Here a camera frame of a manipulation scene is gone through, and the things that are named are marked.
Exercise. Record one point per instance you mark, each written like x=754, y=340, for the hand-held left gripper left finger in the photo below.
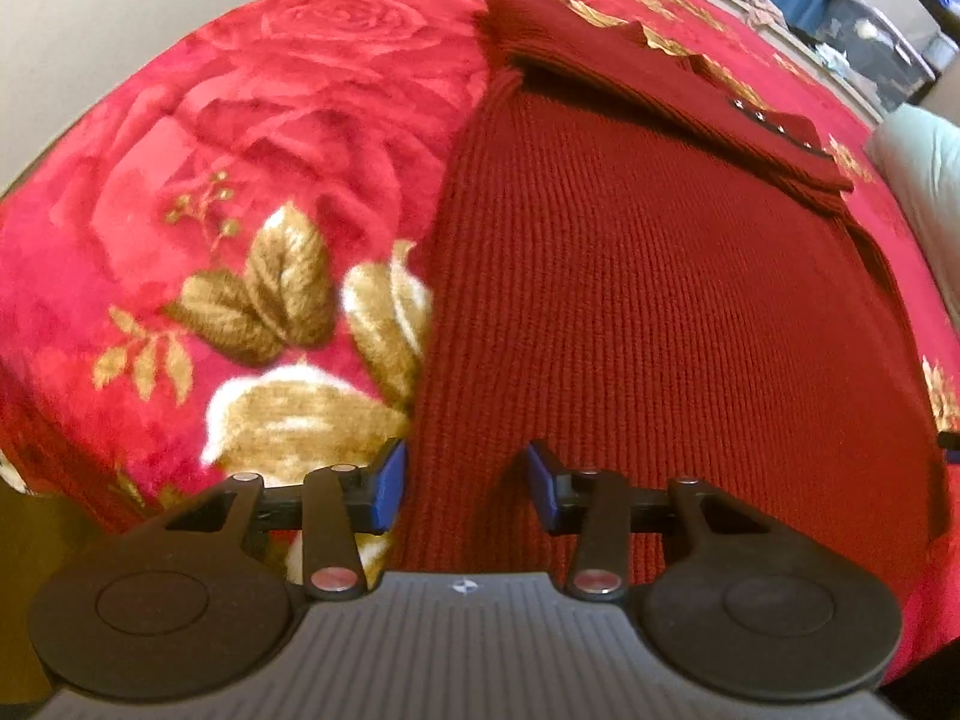
x=390, y=487

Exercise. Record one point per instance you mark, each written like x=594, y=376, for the white window sill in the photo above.
x=795, y=45

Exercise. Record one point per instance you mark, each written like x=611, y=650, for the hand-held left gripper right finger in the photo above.
x=541, y=487

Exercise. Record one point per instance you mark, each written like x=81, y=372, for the red floral blanket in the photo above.
x=247, y=165

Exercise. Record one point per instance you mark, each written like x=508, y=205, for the white pillow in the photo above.
x=926, y=180

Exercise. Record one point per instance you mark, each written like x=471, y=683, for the white and blue cloth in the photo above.
x=832, y=58

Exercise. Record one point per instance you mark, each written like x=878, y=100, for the grey plastic storage box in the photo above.
x=885, y=22

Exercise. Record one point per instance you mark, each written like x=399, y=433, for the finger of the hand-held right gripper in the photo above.
x=951, y=448

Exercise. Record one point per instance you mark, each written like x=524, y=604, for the pink cloth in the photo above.
x=759, y=7

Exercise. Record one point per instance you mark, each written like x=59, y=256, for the dark red knitted sweater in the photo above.
x=637, y=292

